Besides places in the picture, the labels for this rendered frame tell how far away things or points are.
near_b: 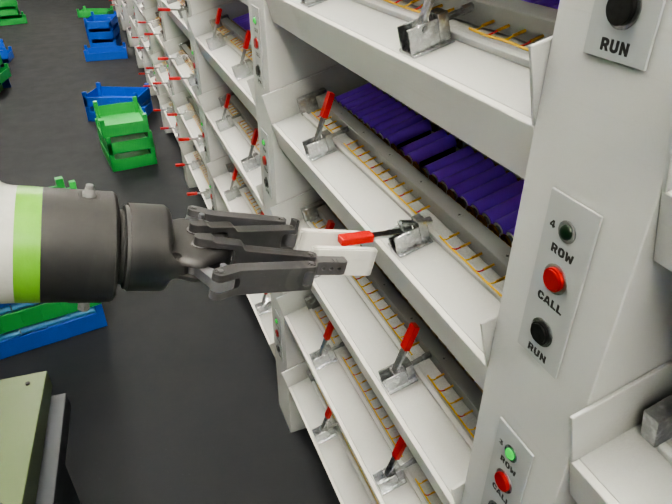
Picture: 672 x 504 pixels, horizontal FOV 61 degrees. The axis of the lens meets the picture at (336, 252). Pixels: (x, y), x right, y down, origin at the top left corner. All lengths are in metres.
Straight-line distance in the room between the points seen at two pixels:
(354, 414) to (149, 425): 0.66
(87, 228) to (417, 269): 0.30
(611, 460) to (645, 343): 0.09
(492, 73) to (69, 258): 0.34
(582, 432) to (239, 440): 1.08
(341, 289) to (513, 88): 0.52
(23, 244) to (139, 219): 0.08
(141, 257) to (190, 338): 1.22
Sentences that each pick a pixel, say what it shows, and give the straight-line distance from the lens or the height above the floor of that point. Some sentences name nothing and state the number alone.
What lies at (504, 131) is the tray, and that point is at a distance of 0.40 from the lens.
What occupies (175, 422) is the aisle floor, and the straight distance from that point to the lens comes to 1.47.
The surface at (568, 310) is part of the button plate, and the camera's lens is 0.38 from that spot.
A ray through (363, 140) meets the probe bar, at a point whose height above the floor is 0.79.
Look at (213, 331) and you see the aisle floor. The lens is 1.69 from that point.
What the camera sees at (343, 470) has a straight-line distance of 1.14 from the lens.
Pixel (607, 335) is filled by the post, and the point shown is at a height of 0.86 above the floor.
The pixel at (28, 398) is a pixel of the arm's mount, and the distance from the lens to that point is 1.16.
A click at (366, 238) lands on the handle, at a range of 0.57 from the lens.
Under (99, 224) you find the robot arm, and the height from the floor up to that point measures 0.86.
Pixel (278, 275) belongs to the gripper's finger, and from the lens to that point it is 0.49.
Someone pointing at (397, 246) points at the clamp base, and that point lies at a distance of 0.58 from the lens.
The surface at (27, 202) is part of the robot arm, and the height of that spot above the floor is 0.88.
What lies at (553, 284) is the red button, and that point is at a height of 0.87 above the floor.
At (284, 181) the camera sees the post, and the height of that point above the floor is 0.65.
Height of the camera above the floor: 1.07
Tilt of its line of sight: 33 degrees down
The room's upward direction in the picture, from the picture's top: straight up
